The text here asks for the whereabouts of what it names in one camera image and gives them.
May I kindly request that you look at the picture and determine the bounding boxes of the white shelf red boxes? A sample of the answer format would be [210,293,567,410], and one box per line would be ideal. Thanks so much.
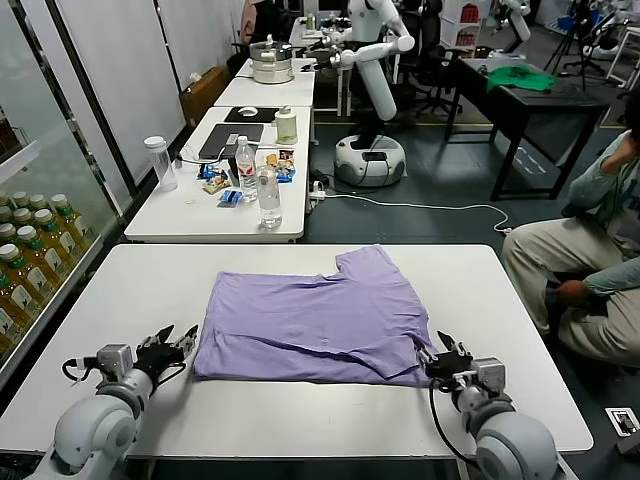
[439,0,484,49]

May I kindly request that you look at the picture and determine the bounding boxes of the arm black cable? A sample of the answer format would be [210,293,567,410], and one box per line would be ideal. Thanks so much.
[427,379,477,462]
[62,355,102,387]

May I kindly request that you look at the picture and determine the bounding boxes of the clear plastic water bottle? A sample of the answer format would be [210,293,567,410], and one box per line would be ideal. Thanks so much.
[256,164,284,231]

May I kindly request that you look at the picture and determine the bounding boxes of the small white office desk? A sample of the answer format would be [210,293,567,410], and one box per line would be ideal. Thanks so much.
[213,57,317,109]

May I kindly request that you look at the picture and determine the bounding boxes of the water bottle red label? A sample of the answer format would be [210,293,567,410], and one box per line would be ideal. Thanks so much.
[234,135,258,203]

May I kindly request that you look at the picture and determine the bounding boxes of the black mouse pad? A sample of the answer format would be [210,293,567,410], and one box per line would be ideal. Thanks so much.
[223,105,283,125]

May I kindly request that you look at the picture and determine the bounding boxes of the rice cooker pot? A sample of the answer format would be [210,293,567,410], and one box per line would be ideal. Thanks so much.
[248,34,295,85]

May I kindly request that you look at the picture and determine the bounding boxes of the seated person beige trousers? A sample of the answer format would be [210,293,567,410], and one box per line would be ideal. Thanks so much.
[500,89,640,369]

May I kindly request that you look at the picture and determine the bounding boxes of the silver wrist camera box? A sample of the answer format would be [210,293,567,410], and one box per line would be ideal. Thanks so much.
[469,355,504,389]
[94,343,136,384]

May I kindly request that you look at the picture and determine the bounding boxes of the black tripod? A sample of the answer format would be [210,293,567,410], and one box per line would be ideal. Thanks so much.
[542,0,602,92]

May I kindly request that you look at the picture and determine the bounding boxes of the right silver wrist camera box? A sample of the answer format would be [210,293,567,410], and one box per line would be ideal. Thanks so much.
[469,355,504,389]

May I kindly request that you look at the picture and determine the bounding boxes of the black metal table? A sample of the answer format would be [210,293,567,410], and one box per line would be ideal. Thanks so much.
[443,56,612,203]

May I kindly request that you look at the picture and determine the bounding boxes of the person in pink top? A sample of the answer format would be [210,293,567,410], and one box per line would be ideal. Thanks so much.
[239,0,259,46]

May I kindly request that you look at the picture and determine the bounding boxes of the white fiducial marker card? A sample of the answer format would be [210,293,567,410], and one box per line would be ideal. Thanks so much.
[604,406,640,437]

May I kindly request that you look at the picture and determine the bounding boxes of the white floor cable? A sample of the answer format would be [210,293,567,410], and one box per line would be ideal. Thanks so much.
[324,192,513,236]

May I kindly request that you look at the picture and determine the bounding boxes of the long white office desk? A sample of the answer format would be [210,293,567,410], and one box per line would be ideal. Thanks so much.
[123,106,311,245]

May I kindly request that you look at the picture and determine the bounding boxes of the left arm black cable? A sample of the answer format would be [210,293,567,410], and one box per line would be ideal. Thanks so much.
[62,355,102,387]

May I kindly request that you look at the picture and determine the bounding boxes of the tall clear container white lid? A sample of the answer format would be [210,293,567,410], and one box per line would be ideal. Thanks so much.
[143,136,179,193]

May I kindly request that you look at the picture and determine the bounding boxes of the glass door drinks cabinet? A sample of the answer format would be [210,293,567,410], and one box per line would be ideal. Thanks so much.
[0,0,132,374]

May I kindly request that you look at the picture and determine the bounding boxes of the dark grey laptop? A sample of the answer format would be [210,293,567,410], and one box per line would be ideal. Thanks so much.
[197,123,265,162]

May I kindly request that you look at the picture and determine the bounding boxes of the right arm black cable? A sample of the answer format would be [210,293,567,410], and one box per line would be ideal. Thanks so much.
[427,379,477,462]

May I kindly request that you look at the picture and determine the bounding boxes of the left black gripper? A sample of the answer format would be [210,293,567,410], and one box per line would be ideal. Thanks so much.
[133,323,200,384]

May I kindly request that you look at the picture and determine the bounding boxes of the black office chair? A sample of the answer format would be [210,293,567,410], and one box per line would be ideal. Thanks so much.
[399,0,464,119]

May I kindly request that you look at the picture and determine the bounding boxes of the white humanoid wheeled robot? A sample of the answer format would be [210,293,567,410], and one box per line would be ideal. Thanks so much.
[302,0,416,188]

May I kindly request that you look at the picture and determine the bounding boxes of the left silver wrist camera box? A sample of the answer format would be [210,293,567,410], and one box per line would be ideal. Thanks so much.
[94,343,136,384]

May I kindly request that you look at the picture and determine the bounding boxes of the purple t-shirt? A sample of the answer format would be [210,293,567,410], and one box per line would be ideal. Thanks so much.
[192,243,435,389]

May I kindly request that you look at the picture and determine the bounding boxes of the green cloth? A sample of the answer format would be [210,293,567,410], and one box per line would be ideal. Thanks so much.
[485,64,558,94]

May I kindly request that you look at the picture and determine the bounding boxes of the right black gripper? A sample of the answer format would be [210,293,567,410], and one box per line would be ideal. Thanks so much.
[414,329,474,389]

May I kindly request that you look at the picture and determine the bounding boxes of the brown cardboard box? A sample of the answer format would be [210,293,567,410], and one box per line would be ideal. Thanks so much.
[178,65,232,129]

